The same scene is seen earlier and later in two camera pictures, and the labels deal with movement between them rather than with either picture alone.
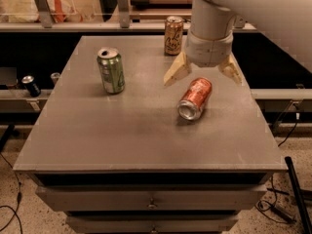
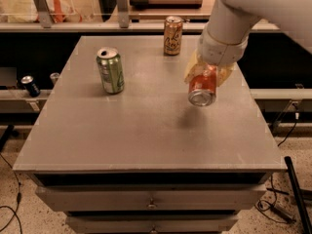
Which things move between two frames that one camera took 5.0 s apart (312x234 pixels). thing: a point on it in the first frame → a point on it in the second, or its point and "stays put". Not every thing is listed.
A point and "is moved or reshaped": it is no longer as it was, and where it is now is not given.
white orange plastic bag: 21,7 stays put
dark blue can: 30,85 stays put
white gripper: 208,50 → 216,53
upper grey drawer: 155,198 stays put
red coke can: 194,98 is moved or reshaped
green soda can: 112,70 stays put
